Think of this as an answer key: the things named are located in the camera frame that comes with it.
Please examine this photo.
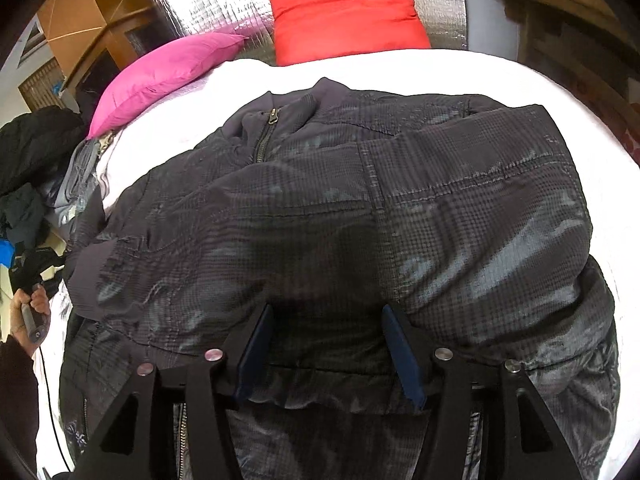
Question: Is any black checked puffer jacket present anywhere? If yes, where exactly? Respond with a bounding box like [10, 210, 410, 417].
[60, 79, 620, 479]

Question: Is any black clothes pile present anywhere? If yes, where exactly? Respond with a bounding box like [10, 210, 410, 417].
[1, 105, 87, 270]

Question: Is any person's left hand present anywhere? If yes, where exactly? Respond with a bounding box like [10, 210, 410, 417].
[10, 284, 51, 358]

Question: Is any grey folded garment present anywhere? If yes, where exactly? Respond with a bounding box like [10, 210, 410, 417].
[46, 139, 103, 242]

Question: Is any white embossed bed blanket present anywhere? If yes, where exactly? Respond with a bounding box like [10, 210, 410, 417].
[38, 50, 639, 479]

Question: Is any pink pillow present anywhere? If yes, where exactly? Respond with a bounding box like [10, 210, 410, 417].
[88, 32, 245, 139]

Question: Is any red pillow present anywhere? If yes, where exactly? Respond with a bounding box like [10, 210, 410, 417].
[269, 0, 431, 66]

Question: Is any wooden wardrobe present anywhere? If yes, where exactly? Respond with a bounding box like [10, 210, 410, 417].
[37, 0, 171, 96]

